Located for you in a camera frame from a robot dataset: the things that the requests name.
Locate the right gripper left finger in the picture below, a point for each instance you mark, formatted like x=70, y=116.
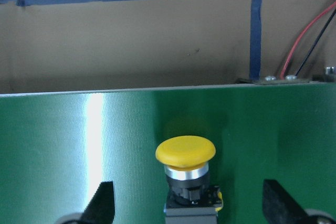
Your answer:
x=101, y=208

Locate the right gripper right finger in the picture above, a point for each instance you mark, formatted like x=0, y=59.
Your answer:
x=279, y=207

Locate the yellow push button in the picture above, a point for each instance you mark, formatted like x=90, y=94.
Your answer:
x=191, y=197

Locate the green conveyor belt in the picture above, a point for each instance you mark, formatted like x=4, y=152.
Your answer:
x=56, y=148

